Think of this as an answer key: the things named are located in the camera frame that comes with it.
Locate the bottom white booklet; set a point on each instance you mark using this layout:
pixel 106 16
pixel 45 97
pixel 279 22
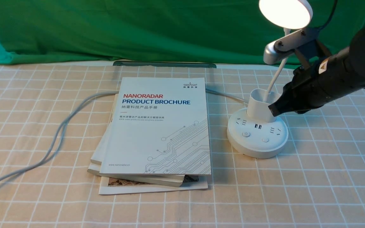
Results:
pixel 150 189

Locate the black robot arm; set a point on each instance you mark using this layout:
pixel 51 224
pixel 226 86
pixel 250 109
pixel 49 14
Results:
pixel 322 77

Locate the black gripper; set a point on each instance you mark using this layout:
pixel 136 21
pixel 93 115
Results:
pixel 303 93

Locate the white desk lamp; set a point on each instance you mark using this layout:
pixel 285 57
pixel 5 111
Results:
pixel 254 131

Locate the checkered beige tablecloth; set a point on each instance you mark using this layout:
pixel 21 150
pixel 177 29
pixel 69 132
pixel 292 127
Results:
pixel 317 181

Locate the white Nanoradar product brochure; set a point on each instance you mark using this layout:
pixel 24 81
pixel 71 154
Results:
pixel 159 127

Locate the white booklet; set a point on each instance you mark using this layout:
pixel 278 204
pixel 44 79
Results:
pixel 167 180
pixel 150 189

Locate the green backdrop cloth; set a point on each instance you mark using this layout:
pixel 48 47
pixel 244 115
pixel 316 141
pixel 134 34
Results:
pixel 211 31

